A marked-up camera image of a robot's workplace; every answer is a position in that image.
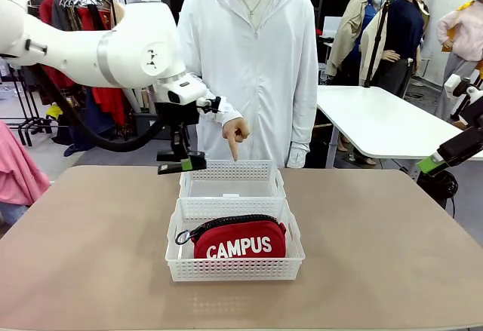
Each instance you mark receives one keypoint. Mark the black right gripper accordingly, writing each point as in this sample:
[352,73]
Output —
[464,146]

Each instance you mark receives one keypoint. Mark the person's right forearm white sleeve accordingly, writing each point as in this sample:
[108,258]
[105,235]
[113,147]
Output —
[226,110]

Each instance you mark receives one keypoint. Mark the white table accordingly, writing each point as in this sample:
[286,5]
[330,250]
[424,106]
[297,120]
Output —
[377,120]

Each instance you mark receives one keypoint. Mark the white perforated plastic basket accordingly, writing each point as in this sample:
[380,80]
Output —
[230,167]
[234,270]

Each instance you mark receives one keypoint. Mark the yellow item on floor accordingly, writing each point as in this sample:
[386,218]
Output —
[54,112]

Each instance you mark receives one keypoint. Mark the grey paper roll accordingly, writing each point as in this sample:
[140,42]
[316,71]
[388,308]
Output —
[134,101]

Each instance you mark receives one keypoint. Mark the dark blue garment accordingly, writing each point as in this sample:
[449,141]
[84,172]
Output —
[94,120]

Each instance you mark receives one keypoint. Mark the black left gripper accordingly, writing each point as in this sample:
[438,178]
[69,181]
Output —
[177,112]

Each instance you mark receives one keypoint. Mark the mannequin in beige trench coat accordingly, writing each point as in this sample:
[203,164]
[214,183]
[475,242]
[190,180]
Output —
[347,37]

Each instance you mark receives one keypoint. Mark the grey storage bin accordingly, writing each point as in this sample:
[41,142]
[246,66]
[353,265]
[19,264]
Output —
[143,121]

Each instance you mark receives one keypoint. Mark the mannequin in pink sweater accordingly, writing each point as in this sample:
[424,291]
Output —
[468,33]

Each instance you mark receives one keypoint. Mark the red CAMPUS zipper pouch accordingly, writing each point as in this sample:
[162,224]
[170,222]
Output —
[237,246]

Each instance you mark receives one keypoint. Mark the tall cream paper roll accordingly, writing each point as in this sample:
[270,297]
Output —
[149,101]

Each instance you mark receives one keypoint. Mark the black tripod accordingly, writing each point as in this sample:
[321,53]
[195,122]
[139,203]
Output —
[377,40]

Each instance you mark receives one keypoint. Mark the white desktop device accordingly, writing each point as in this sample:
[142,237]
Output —
[322,74]

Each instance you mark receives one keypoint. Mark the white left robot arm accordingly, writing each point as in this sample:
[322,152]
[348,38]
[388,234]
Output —
[124,52]

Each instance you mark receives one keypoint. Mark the person's white zip jacket torso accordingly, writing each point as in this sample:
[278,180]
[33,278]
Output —
[264,82]

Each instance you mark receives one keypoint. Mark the figure in navy top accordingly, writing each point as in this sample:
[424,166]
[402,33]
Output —
[403,25]

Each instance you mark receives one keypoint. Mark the long red dress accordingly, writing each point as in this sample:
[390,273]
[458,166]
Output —
[109,105]

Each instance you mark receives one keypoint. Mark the person's right hand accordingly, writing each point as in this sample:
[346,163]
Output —
[237,131]

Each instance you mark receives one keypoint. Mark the grey jacket on hanger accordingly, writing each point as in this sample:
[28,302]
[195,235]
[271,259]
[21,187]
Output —
[62,16]

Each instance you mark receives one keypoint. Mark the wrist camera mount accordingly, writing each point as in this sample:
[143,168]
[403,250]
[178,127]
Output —
[473,91]
[211,105]

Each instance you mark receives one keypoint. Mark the person's left forearm white sleeve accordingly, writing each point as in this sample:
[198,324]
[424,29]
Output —
[300,150]

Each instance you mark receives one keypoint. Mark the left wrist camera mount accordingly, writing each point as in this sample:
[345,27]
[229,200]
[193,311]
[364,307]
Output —
[211,105]

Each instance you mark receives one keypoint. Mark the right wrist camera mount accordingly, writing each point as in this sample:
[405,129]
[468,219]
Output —
[473,91]

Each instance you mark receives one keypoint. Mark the beige garment on hanger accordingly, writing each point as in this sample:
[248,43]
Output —
[117,12]

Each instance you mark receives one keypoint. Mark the pink garment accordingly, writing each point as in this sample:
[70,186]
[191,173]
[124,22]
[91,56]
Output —
[19,172]

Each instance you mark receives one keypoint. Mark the red jacket on hanger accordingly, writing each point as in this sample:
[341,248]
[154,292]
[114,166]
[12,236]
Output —
[47,10]

